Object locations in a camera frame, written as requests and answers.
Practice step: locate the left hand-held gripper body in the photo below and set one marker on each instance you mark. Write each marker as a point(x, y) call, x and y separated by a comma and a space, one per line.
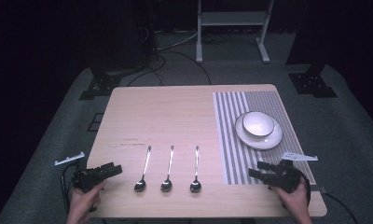
point(85, 180)

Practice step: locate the person's right hand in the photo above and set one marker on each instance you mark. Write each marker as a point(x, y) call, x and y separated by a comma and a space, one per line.
point(295, 202)

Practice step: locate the white metal stand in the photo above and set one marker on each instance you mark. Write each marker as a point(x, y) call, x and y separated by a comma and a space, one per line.
point(231, 18)

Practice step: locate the white bowl with dark rim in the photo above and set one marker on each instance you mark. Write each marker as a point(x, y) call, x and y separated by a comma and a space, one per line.
point(258, 123)

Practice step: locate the silver metal spoon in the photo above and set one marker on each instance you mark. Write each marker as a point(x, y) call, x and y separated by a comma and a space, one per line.
point(168, 174)
point(142, 174)
point(196, 174)

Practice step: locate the black stand base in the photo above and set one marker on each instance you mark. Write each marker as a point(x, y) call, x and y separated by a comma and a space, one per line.
point(100, 85)
point(313, 82)

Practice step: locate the grey striped placemat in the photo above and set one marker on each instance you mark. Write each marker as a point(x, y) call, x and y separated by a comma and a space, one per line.
point(231, 149)

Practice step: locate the dark floor hatch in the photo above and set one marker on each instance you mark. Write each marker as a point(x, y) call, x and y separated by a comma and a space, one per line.
point(95, 122)

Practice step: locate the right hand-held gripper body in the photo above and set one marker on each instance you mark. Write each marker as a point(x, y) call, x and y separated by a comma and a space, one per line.
point(287, 180)

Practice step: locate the person's left hand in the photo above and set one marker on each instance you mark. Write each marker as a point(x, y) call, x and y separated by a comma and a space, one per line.
point(82, 202)

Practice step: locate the white round plate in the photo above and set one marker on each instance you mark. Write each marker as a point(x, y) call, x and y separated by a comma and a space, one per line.
point(262, 142)

